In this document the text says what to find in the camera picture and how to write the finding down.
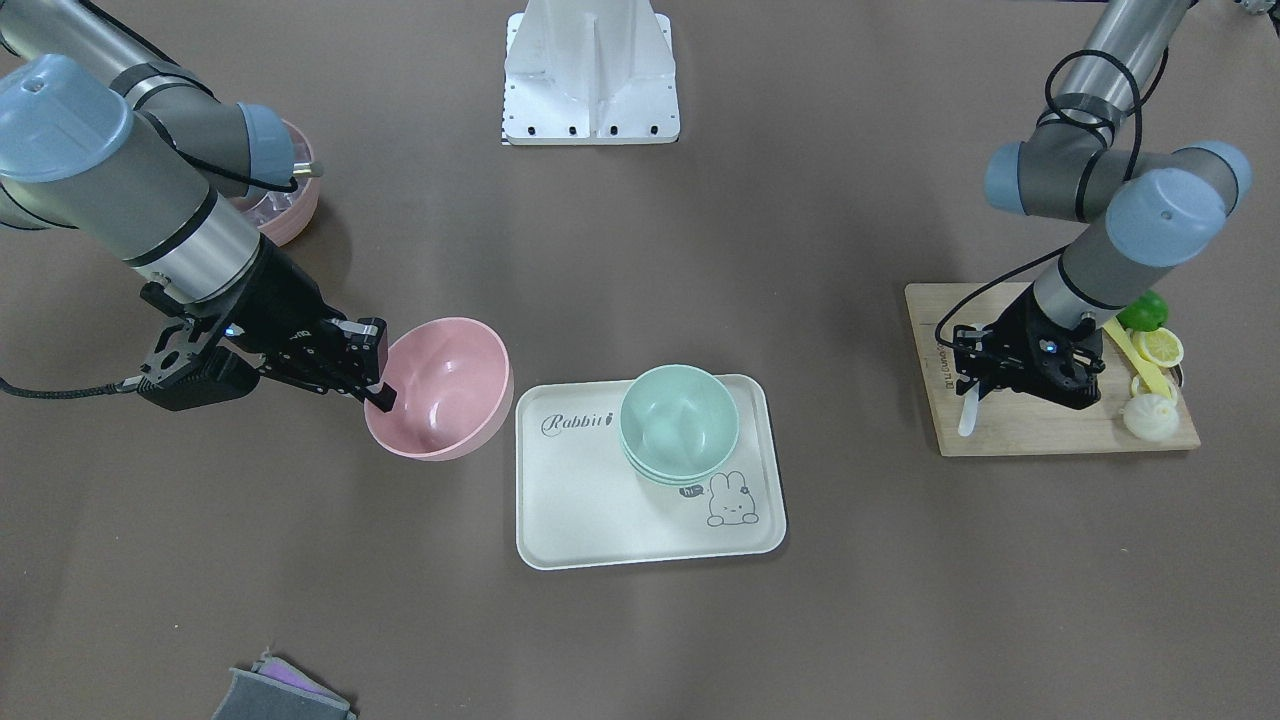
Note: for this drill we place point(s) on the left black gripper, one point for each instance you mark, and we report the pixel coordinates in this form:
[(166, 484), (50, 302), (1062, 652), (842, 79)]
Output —
[(1024, 339)]

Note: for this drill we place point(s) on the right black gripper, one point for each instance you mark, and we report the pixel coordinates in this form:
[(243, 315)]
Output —
[(283, 305)]

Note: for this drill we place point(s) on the white ceramic spoon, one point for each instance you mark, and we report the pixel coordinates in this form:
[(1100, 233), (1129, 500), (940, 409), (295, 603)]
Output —
[(968, 416)]

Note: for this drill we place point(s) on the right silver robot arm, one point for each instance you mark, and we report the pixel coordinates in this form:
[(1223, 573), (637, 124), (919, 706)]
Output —
[(105, 134)]

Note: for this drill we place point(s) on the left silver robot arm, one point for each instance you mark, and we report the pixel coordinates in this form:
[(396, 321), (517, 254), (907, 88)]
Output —
[(1144, 213)]

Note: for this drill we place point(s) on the large pink bowl with glassware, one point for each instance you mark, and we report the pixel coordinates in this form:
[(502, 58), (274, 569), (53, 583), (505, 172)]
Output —
[(284, 216)]

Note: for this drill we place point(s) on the green bowl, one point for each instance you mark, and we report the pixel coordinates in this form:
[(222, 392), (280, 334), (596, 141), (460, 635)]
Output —
[(678, 425)]

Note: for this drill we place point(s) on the wooden cutting board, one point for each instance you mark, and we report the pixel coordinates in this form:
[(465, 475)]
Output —
[(1014, 424)]

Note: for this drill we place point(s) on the white toy bun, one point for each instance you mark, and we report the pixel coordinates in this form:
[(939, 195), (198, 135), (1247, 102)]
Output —
[(1152, 417)]

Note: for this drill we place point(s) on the green lime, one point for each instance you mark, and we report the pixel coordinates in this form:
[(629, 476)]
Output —
[(1146, 314)]

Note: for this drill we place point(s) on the lemon slice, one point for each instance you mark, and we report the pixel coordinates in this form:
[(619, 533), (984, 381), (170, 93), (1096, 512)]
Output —
[(1160, 347)]

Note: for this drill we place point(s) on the white rabbit tray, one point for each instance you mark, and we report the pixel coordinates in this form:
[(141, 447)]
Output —
[(579, 504)]

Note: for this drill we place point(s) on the grey and purple cloths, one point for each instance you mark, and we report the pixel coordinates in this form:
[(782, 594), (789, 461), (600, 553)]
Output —
[(274, 688)]

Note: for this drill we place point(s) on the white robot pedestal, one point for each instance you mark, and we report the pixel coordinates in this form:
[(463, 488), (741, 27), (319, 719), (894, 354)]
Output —
[(589, 73)]

